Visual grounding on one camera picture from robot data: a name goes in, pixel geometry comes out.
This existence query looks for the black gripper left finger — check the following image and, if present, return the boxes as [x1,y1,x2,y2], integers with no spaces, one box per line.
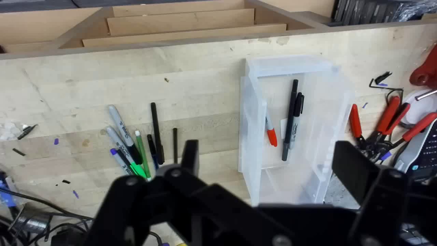
[84,140,275,246]

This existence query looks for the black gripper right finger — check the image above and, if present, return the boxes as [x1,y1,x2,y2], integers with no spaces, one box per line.
[332,140,437,246]

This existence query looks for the clear plastic storage box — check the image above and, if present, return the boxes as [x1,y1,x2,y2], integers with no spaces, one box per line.
[238,57,353,208]

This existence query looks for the blue pen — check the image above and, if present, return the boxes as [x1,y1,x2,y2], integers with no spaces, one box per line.
[110,147,134,178]

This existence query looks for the green marker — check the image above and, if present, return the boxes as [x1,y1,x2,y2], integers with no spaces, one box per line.
[133,131,152,181]

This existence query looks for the grey handheld meter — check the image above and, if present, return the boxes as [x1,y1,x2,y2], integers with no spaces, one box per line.
[394,120,437,181]

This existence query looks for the dark navy pen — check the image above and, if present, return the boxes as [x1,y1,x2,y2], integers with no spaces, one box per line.
[145,133,162,172]

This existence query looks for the short black pen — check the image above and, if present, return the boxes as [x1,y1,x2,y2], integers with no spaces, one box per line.
[171,128,181,166]

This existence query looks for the grey marker black cap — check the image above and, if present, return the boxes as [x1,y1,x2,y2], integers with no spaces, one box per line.
[107,105,145,166]

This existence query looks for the long black pen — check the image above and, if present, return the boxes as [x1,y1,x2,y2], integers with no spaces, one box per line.
[149,102,166,166]

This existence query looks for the silver hex key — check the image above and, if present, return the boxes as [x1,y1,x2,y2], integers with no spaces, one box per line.
[414,88,437,103]

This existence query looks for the black hex key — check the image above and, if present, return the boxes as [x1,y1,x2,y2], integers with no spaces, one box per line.
[368,77,406,96]

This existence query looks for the small black plastic piece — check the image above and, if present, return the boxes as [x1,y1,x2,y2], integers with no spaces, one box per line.
[373,70,394,85]

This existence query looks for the black pen with clip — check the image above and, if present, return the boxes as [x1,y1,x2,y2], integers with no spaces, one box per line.
[281,79,306,163]

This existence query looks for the black pen cap piece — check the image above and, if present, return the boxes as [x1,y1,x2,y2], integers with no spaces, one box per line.
[17,124,40,141]

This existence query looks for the red capped marker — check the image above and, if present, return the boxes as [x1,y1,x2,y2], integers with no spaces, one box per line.
[264,115,281,150]

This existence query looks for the red bench vise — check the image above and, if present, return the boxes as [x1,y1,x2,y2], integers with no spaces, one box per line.
[409,44,437,90]

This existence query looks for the wooden bench shelf unit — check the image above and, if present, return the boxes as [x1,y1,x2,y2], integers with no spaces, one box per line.
[0,0,337,61]

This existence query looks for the red handled wire cutter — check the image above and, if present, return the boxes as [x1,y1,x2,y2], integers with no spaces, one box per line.
[377,102,437,165]

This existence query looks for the red handled pliers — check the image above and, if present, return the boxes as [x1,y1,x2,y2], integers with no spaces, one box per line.
[349,95,403,159]

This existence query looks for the black cable bundle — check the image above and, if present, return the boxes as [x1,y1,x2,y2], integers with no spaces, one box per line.
[0,184,100,246]

